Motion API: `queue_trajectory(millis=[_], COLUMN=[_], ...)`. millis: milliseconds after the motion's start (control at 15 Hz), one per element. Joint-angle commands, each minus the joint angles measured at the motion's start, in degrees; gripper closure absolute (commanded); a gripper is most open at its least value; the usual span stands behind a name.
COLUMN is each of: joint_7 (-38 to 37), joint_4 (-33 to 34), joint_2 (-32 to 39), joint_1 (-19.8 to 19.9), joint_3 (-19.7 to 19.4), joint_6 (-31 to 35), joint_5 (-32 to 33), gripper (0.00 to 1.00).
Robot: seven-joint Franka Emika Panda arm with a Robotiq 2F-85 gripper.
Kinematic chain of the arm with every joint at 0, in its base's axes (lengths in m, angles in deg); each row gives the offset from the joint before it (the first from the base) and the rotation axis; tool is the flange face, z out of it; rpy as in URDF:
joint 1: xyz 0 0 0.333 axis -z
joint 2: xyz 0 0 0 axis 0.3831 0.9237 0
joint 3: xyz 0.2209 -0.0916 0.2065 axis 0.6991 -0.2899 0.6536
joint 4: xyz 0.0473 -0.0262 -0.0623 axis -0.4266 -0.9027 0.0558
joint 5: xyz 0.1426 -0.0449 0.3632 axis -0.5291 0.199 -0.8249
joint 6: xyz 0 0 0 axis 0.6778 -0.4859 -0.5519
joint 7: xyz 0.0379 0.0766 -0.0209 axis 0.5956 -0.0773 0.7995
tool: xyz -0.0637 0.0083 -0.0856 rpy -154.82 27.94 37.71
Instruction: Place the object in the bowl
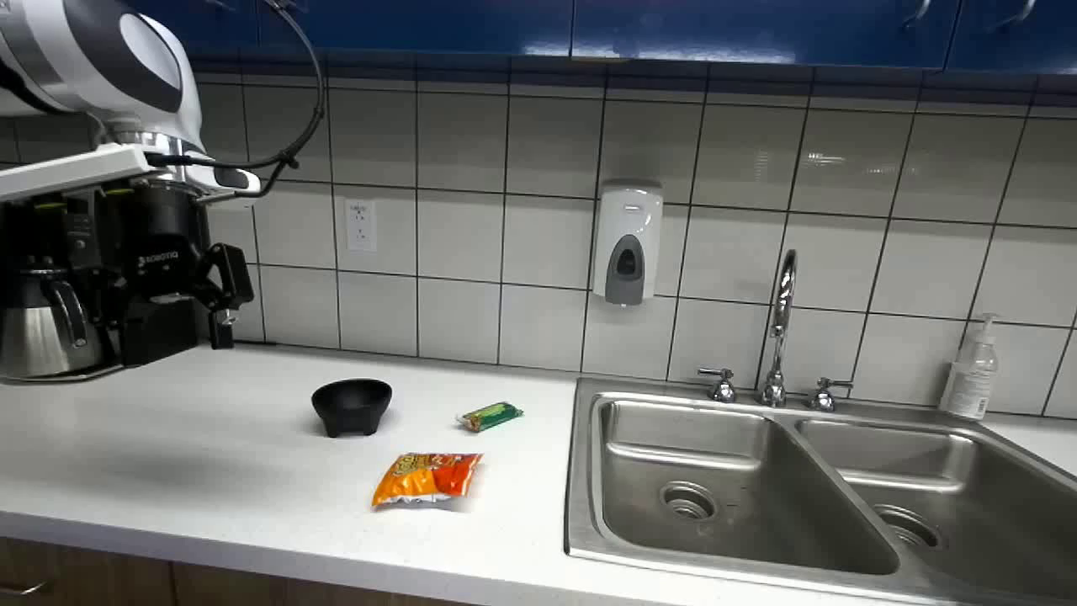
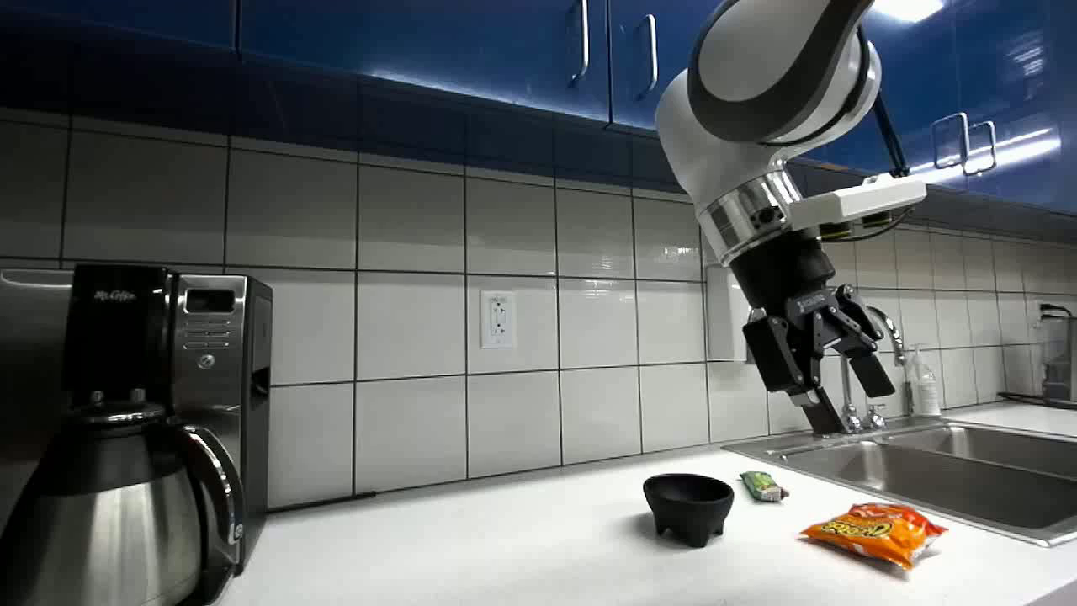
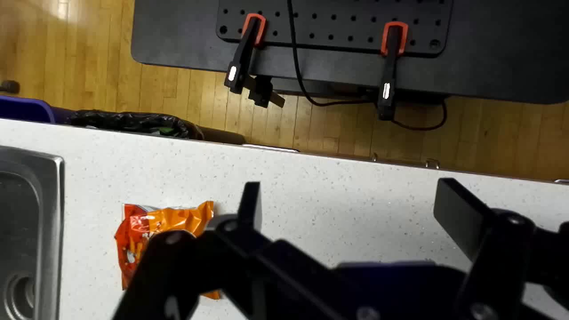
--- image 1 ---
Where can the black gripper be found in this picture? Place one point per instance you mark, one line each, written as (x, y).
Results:
(148, 274)

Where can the green snack packet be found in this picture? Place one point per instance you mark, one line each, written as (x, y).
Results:
(488, 414)

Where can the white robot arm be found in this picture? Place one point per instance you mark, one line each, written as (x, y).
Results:
(111, 64)

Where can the black bowl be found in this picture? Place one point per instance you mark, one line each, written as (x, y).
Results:
(350, 404)

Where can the steel coffee carafe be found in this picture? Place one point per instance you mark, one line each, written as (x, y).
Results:
(46, 329)

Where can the blue upper cabinets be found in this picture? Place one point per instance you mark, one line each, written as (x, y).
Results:
(907, 34)

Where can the orange chip bag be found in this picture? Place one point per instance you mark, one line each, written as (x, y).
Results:
(425, 477)

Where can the chrome faucet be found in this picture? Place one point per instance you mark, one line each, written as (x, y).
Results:
(770, 385)

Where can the stainless steel double sink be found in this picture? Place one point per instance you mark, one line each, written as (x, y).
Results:
(866, 503)

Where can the clear soap bottle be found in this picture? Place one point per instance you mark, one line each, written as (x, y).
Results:
(972, 376)

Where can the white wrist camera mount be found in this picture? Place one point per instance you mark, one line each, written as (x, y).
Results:
(120, 164)

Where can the white wall outlet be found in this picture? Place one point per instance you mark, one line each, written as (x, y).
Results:
(361, 225)

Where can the white soap dispenser on wall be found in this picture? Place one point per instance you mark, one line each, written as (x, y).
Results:
(627, 243)

